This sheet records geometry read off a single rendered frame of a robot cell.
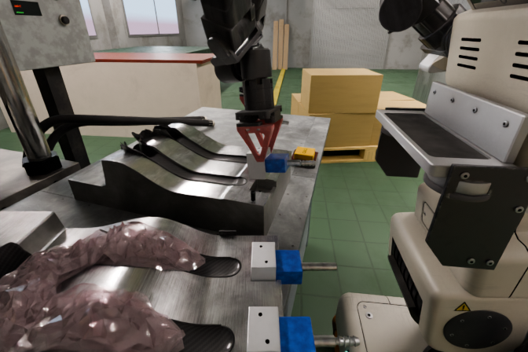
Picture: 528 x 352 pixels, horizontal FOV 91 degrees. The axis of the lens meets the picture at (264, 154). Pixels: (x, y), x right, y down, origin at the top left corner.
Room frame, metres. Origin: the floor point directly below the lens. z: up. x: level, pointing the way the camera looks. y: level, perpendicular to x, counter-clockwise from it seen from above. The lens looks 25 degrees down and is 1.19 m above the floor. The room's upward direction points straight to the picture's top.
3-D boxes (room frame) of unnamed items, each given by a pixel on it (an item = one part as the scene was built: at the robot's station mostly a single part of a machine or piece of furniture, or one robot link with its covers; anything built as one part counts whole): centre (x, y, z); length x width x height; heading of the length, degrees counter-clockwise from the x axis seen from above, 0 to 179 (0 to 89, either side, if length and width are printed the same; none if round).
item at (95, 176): (0.60, 0.20, 0.87); 0.50 x 0.26 x 0.14; 73
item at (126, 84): (3.44, 1.91, 0.45); 2.65 x 0.85 x 0.90; 84
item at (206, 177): (0.58, 0.19, 0.92); 0.35 x 0.16 x 0.09; 73
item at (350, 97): (2.77, -1.01, 0.42); 1.50 x 1.14 x 0.84; 84
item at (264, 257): (0.29, -0.05, 0.85); 0.13 x 0.05 x 0.05; 90
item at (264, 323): (0.18, -0.05, 0.85); 0.13 x 0.05 x 0.05; 90
